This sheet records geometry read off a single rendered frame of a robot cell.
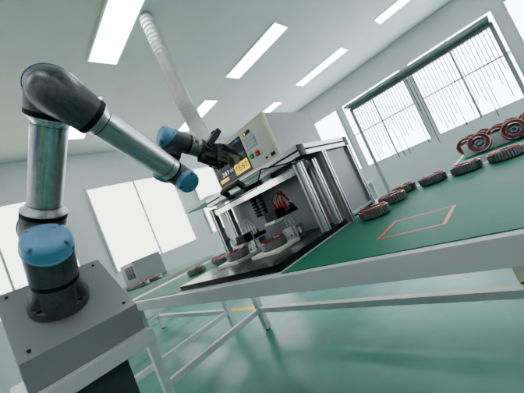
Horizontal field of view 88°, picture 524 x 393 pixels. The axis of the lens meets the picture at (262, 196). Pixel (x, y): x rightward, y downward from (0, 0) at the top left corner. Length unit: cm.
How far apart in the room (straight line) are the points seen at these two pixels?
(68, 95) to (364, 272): 76
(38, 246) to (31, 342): 24
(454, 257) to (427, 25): 710
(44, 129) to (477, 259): 99
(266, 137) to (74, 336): 91
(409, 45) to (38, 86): 721
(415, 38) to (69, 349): 745
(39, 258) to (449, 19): 739
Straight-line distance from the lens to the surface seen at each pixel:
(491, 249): 56
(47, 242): 90
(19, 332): 101
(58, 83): 80
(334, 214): 114
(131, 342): 93
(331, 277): 68
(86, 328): 95
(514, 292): 164
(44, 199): 98
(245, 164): 129
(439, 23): 750
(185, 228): 634
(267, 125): 118
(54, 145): 93
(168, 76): 312
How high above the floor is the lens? 92
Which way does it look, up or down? 3 degrees up
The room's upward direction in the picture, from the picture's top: 23 degrees counter-clockwise
